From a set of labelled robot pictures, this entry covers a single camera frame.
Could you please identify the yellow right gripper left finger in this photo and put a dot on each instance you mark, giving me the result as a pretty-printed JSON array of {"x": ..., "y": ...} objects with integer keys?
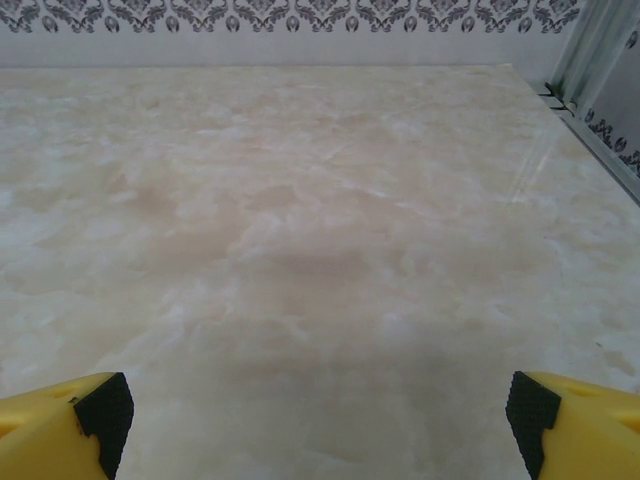
[{"x": 40, "y": 440}]

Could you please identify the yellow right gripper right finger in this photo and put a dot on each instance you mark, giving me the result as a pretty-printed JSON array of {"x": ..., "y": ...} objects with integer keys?
[{"x": 600, "y": 440}]

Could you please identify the aluminium side rail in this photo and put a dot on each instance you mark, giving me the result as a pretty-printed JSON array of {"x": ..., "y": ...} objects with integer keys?
[{"x": 605, "y": 160}]

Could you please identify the aluminium frame post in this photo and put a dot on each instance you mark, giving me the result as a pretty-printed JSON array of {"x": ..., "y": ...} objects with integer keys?
[{"x": 590, "y": 40}]

